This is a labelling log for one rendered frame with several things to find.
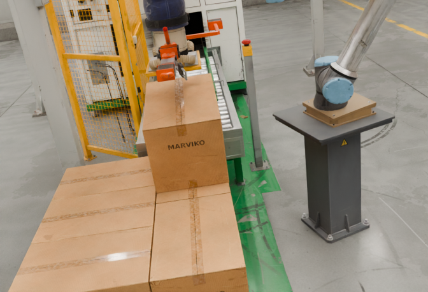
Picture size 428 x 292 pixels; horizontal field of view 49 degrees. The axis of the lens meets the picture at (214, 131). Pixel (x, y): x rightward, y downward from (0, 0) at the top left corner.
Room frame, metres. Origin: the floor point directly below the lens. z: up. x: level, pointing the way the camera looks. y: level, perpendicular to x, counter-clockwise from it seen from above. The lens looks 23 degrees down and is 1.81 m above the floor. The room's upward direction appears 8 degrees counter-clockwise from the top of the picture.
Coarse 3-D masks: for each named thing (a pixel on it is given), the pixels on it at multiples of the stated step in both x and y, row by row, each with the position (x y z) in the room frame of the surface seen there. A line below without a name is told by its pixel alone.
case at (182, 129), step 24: (168, 96) 2.53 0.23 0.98; (192, 96) 2.49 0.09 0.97; (144, 120) 2.28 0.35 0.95; (168, 120) 2.25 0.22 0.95; (192, 120) 2.21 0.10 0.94; (216, 120) 2.19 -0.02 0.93; (168, 144) 2.20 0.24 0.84; (192, 144) 2.20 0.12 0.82; (216, 144) 2.21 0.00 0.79; (168, 168) 2.21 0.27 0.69; (192, 168) 2.22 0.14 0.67; (216, 168) 2.22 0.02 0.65
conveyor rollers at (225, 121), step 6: (204, 60) 4.92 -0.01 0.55; (210, 60) 4.91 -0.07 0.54; (204, 66) 4.65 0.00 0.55; (192, 72) 4.55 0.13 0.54; (198, 72) 4.47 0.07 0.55; (204, 72) 4.46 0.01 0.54; (216, 72) 4.38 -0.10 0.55; (216, 78) 4.19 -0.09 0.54; (216, 84) 4.01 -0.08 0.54; (222, 96) 3.66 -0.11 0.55; (222, 102) 3.56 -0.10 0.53; (222, 108) 3.38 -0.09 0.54; (222, 114) 3.29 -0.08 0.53; (222, 120) 3.12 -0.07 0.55; (228, 120) 3.12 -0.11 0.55; (222, 126) 3.03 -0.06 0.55; (228, 126) 3.02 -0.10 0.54
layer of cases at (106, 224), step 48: (96, 192) 2.34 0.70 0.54; (144, 192) 2.26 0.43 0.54; (192, 192) 2.19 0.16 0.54; (48, 240) 1.92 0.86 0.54; (96, 240) 1.87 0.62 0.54; (144, 240) 1.81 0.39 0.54; (192, 240) 1.76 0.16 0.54; (240, 240) 1.71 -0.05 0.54; (48, 288) 1.57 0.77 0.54; (96, 288) 1.53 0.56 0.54; (144, 288) 1.53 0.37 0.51; (192, 288) 1.53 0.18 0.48; (240, 288) 1.53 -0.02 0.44
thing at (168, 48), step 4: (172, 44) 2.29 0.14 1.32; (176, 44) 2.29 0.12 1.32; (160, 48) 2.29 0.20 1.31; (164, 48) 2.22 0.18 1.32; (168, 48) 2.22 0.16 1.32; (172, 48) 2.22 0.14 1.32; (176, 48) 2.22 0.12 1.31; (160, 52) 2.22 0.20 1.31; (164, 52) 2.22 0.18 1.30; (168, 52) 2.22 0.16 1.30; (176, 52) 2.22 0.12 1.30; (160, 56) 2.22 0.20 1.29; (160, 60) 2.22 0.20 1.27
